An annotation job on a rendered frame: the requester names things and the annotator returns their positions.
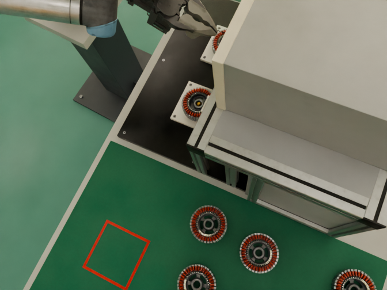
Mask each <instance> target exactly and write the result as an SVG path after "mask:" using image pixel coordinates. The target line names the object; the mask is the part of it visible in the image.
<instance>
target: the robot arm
mask: <svg viewBox="0 0 387 290"><path fill-rule="evenodd" d="M126 1H128V4H129V5H131V6H133V5H134V4H135V5H137V6H139V7H140V8H142V9H143V10H145V11H147V12H148V13H150V14H149V15H148V13H147V15H148V16H149V18H148V21H147V23H148V24H149V25H151V26H153V27H155V28H156V29H158V30H159V31H161V32H162V33H164V34H167V32H169V31H170V29H171V28H173V29H176V30H184V31H185V32H186V35H187V36H188V37H189V38H191V39H195V38H196V37H198V36H216V35H217V33H218V30H217V27H216V26H215V24H214V22H213V19H212V18H211V16H210V15H209V13H208V12H207V10H206V8H205V7H204V6H203V4H202V3H201V1H200V0H126ZM183 6H184V11H185V12H186V13H187V14H185V15H183V16H180V11H181V9H182V7H183ZM117 7H118V0H0V14H5V15H10V16H18V17H26V18H34V19H39V20H47V21H55V22H62V23H67V24H76V25H84V26H86V31H87V33H88V34H90V35H92V36H96V37H102V38H107V37H112V36H113V35H114V34H115V33H116V24H117Z"/></svg>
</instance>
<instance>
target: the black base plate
mask: <svg viewBox="0 0 387 290"><path fill-rule="evenodd" d="M210 39H211V36H198V37H196V38H195V39H191V38H189V37H188V36H187V35H186V32H185V31H184V30H176V29H175V30H174V31H173V33H172V35H171V37H170V39H169V41H168V42H167V44H166V46H165V48H164V50H163V52H162V54H161V55H160V57H159V59H158V61H157V62H156V64H155V66H154V68H153V70H152V72H151V74H150V75H149V77H148V79H147V81H146V83H145V85H144V87H143V88H142V90H141V92H140V94H139V96H138V98H137V99H136V101H135V103H134V105H133V107H132V108H131V110H130V112H129V114H128V116H127V118H126V120H125V122H124V123H123V125H122V127H121V129H120V131H119V133H118V134H117V136H118V137H119V138H121V139H123V140H126V141H128V142H130V143H132V144H135V145H137V146H139V147H142V148H144V149H146V150H149V151H151V152H153V153H156V154H158V155H160V156H162V157H165V158H167V159H170V160H171V161H174V162H177V163H179V164H181V165H183V166H186V167H188V168H190V169H192V170H195V171H197V169H196V167H195V164H194V162H193V159H192V157H191V154H190V152H189V151H188V149H187V146H186V144H187V141H188V139H189V137H190V136H191V133H192V131H193V130H194V129H193V128H191V127H188V126H186V125H184V124H181V123H178V122H176V121H174V120H171V119H170V117H171V115H172V113H173V111H174V109H175V107H176V105H177V103H178V101H179V99H180V97H181V96H182V94H183V92H184V90H185V88H186V86H187V84H188V82H189V81H191V82H193V83H196V84H198V85H201V86H204V87H207V88H209V89H212V90H213V88H214V77H213V67H212V64H209V63H206V62H203V61H200V58H201V57H202V55H203V52H204V50H205V49H206V47H207V44H208V42H209V41H210ZM207 160H208V164H209V167H210V168H209V170H207V174H206V175H207V176H209V177H211V178H213V179H216V180H218V181H221V182H223V183H225V184H226V174H225V166H224V165H222V164H220V163H217V162H214V161H212V160H210V159H207ZM247 181H248V175H246V174H243V173H240V172H239V180H238V182H237V185H236V188H237V189H239V190H241V191H243V192H245V191H246V185H247Z"/></svg>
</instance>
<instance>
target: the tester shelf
mask: <svg viewBox="0 0 387 290"><path fill-rule="evenodd" d="M186 146H187V149H188V151H190V152H193V153H196V154H198V155H200V156H203V157H205V158H207V159H210V160H212V161H214V162H217V163H220V164H222V165H224V166H227V167H229V168H231V169H234V170H236V171H239V172H240V173H243V174H246V175H248V176H250V177H253V178H255V179H257V180H260V181H263V182H265V183H267V184H269V185H272V186H274V187H276V188H279V189H281V190H284V191H286V192H289V193H291V194H293V195H296V196H298V197H300V198H303V199H305V200H307V201H310V202H312V203H315V204H317V205H320V206H322V207H324V208H327V209H329V210H331V211H334V212H336V213H339V214H341V215H343V216H346V217H348V218H350V219H353V220H356V221H358V222H360V223H362V224H365V225H367V226H369V227H372V228H375V229H376V230H379V229H382V228H386V225H387V171H386V170H383V169H380V168H379V167H375V166H373V165H370V164H368V163H365V162H362V161H359V160H357V159H355V158H352V157H349V156H347V155H344V154H341V153H339V152H336V151H334V150H331V149H328V148H326V147H323V146H320V145H318V144H315V143H312V142H310V141H307V140H305V139H302V138H299V137H297V136H294V135H291V134H289V133H287V132H283V131H281V130H278V129H276V128H273V127H270V126H268V125H265V124H263V123H260V122H258V121H254V120H252V119H249V118H247V117H244V116H242V115H239V114H236V113H234V112H231V111H229V110H223V109H220V108H217V103H216V98H215V88H213V90H212V92H211V94H210V96H209V98H208V100H207V102H206V104H205V106H204V109H203V111H202V113H201V115H200V117H199V119H198V121H197V123H196V125H195V127H194V129H193V131H192V133H191V136H190V137H189V139H188V141H187V144H186Z"/></svg>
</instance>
